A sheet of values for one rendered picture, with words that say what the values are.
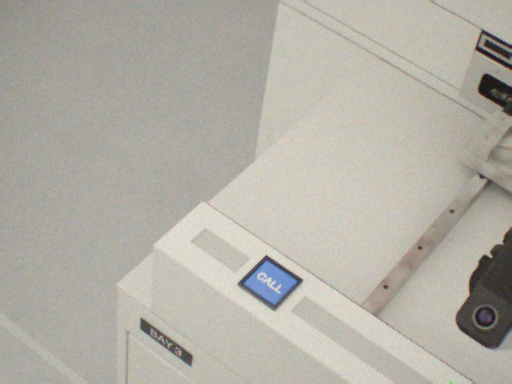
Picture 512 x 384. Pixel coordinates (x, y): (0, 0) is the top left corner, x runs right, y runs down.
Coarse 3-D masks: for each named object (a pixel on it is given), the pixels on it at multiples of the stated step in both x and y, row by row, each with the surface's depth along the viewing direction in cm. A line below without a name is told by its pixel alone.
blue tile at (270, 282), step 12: (264, 264) 125; (252, 276) 124; (264, 276) 124; (276, 276) 124; (288, 276) 124; (252, 288) 123; (264, 288) 123; (276, 288) 123; (288, 288) 123; (276, 300) 122
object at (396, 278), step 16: (480, 176) 154; (464, 192) 152; (480, 192) 154; (448, 208) 149; (464, 208) 150; (432, 224) 147; (448, 224) 147; (432, 240) 145; (416, 256) 143; (400, 272) 141; (384, 288) 139; (400, 288) 143; (368, 304) 137; (384, 304) 140
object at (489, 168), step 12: (468, 144) 154; (504, 144) 155; (468, 156) 154; (492, 156) 153; (504, 156) 153; (480, 168) 154; (492, 168) 152; (504, 168) 152; (492, 180) 154; (504, 180) 152
